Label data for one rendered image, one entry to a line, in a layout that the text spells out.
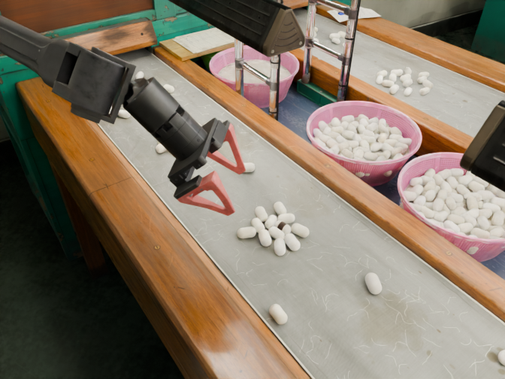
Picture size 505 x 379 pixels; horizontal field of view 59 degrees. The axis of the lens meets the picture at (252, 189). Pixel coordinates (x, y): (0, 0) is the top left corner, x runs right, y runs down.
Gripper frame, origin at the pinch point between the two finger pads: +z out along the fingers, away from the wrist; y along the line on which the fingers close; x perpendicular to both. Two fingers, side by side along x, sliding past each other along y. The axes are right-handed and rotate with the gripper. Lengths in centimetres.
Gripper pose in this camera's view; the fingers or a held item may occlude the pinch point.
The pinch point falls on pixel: (234, 188)
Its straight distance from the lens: 67.5
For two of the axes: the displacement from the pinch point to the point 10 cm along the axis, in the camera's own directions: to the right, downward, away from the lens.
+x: 7.6, -4.1, -5.0
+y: -1.4, 6.4, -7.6
